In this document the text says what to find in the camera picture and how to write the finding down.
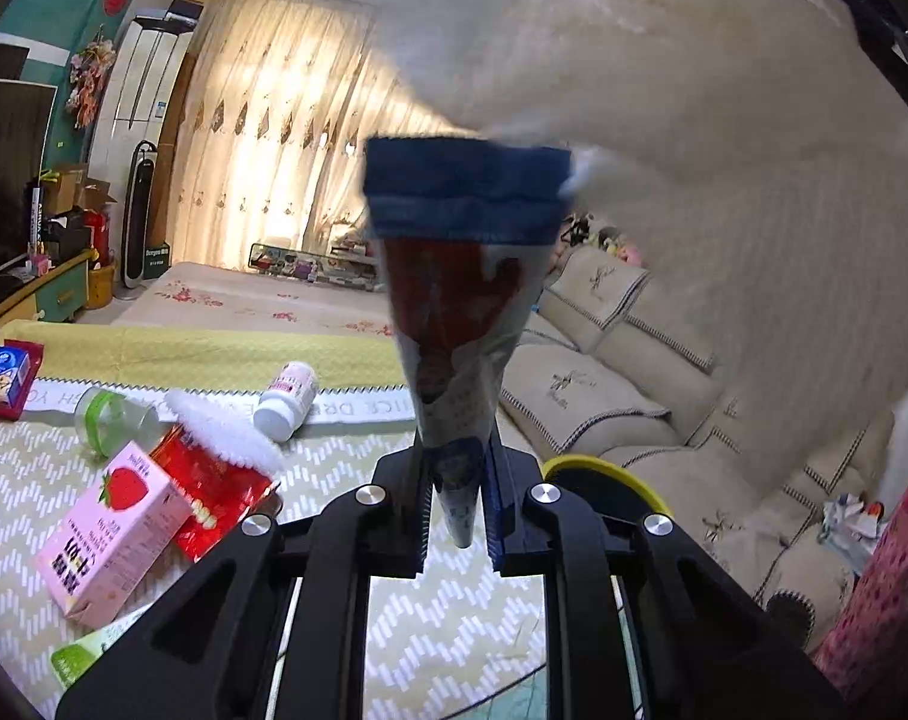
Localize pile of toys by curtain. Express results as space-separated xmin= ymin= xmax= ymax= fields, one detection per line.
xmin=248 ymin=236 xmax=384 ymax=290

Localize crumpled white cloth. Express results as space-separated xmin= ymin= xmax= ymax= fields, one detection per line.
xmin=821 ymin=491 xmax=886 ymax=548

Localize red flat box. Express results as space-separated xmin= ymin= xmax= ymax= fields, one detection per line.
xmin=0 ymin=340 xmax=47 ymax=421

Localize black television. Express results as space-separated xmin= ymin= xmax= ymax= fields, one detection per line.
xmin=0 ymin=79 xmax=58 ymax=282

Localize beige sofa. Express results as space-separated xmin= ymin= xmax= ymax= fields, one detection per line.
xmin=499 ymin=244 xmax=897 ymax=653

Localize small blue carton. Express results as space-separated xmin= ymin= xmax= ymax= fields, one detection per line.
xmin=0 ymin=345 xmax=35 ymax=407

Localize pink patterned clothing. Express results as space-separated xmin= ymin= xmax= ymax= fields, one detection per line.
xmin=814 ymin=439 xmax=908 ymax=720

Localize cream embroidered curtain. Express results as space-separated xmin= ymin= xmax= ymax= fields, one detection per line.
xmin=165 ymin=0 xmax=462 ymax=271

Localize white standing air conditioner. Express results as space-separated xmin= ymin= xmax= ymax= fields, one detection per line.
xmin=90 ymin=4 xmax=200 ymax=256

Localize green yellow television cabinet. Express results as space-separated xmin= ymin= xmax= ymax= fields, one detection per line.
xmin=0 ymin=247 xmax=99 ymax=335

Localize floral floor mat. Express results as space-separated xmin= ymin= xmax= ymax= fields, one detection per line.
xmin=113 ymin=262 xmax=399 ymax=338

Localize open cardboard box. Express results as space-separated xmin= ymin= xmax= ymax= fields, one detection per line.
xmin=45 ymin=163 xmax=118 ymax=215

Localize pink strawberry milk carton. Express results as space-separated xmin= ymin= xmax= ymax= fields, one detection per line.
xmin=35 ymin=441 xmax=196 ymax=629

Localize row of plush toys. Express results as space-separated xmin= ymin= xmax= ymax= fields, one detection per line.
xmin=559 ymin=214 xmax=650 ymax=267

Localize white pill bottle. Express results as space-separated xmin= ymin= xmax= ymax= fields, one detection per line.
xmin=253 ymin=361 xmax=320 ymax=440

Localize blue red cone wrapper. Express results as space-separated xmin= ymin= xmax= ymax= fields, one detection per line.
xmin=362 ymin=135 xmax=575 ymax=550

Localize clear plastic bottle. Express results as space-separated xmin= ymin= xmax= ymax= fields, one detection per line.
xmin=74 ymin=388 xmax=164 ymax=460

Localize floral wall decoration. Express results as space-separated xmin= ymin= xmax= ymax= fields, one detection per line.
xmin=65 ymin=41 xmax=118 ymax=128

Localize black tower fan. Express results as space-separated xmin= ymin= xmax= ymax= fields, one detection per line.
xmin=122 ymin=140 xmax=172 ymax=290

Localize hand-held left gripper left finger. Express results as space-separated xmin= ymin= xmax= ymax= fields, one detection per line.
xmin=55 ymin=444 xmax=434 ymax=720

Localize white foam fruit net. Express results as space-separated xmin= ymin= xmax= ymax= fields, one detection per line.
xmin=164 ymin=388 xmax=286 ymax=475

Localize red snack packet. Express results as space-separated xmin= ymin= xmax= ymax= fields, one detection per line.
xmin=148 ymin=424 xmax=281 ymax=562

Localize yellow bucket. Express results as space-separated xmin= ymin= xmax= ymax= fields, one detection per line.
xmin=86 ymin=259 xmax=118 ymax=308

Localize yellow trash bin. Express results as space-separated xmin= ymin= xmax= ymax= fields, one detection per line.
xmin=542 ymin=454 xmax=676 ymax=533

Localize red fire extinguisher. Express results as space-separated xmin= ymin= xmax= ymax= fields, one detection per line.
xmin=86 ymin=210 xmax=112 ymax=263

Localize green packet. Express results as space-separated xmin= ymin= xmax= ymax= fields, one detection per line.
xmin=51 ymin=604 xmax=155 ymax=691

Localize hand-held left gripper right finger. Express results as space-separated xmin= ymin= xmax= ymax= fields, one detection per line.
xmin=484 ymin=435 xmax=852 ymax=720

